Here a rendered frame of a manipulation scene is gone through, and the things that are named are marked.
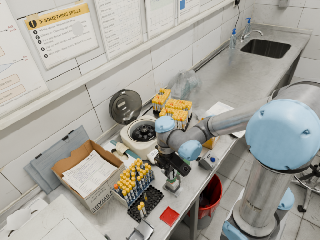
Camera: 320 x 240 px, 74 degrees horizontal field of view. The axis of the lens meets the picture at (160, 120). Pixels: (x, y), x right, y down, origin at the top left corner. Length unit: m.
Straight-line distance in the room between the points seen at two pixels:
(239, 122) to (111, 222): 0.73
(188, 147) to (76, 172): 0.70
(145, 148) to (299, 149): 0.86
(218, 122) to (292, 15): 2.38
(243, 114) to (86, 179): 0.84
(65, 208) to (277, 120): 0.70
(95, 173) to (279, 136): 0.95
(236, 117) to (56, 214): 0.66
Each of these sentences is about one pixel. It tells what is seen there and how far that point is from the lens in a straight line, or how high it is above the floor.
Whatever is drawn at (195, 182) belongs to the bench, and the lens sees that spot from 1.14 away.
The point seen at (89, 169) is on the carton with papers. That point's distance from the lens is 1.21.
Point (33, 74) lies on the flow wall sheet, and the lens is 1.04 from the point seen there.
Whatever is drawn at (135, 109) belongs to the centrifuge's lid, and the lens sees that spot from 1.37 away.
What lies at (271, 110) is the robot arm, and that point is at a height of 1.59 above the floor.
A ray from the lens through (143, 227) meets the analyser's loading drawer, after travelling 1.01.
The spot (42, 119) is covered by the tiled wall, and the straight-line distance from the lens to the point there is 1.13.
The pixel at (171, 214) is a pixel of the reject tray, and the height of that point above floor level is 0.88.
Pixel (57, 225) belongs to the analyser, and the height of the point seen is 1.18.
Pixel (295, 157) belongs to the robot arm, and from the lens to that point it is 0.42.
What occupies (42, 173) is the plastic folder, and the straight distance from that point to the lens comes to 1.24.
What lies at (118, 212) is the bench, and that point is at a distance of 1.10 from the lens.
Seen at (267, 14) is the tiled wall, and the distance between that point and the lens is 3.04.
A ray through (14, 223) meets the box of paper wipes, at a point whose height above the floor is 0.96.
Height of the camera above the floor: 1.84
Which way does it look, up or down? 41 degrees down
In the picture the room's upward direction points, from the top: 7 degrees counter-clockwise
